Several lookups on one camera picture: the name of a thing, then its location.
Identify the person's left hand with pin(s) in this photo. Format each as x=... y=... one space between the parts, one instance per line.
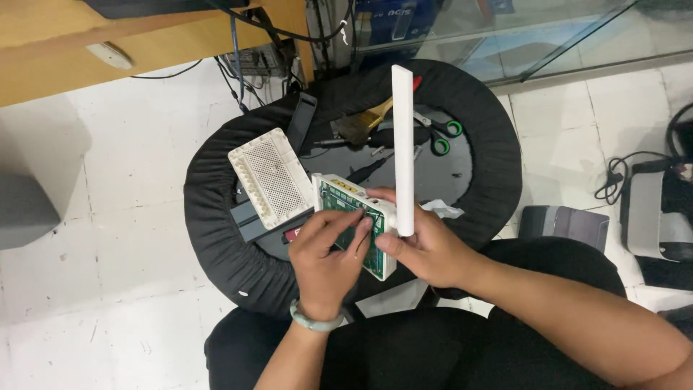
x=319 y=265

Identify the person's right hand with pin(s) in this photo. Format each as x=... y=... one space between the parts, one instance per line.
x=433 y=254

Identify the white router with antenna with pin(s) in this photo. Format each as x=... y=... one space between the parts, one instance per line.
x=403 y=151

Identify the red card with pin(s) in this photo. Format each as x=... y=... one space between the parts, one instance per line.
x=292 y=235

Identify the crumpled white tissue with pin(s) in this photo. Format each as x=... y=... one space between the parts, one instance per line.
x=441 y=208

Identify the grey plastic panel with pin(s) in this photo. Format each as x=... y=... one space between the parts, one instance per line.
x=246 y=222

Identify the white vented router cover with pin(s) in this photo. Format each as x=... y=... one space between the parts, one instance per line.
x=270 y=179

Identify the round black covered stool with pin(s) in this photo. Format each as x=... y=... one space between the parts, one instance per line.
x=487 y=162

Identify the grey flat case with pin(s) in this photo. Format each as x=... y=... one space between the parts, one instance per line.
x=563 y=227

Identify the dark grey plastic strip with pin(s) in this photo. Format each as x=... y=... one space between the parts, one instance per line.
x=301 y=122

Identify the grey power strip with plugs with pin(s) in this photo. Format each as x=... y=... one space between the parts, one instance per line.
x=260 y=60

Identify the grey and black device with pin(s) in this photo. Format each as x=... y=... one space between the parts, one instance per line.
x=649 y=216

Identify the glass display cabinet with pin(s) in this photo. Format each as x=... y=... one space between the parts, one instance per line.
x=514 y=38

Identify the white oval object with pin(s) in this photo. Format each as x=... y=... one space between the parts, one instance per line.
x=110 y=56

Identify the grey box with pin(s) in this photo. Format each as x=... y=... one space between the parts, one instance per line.
x=24 y=211

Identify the black device on desk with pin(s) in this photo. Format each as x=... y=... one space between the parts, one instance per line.
x=151 y=6

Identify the wooden desk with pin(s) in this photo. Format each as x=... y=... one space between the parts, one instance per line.
x=54 y=59

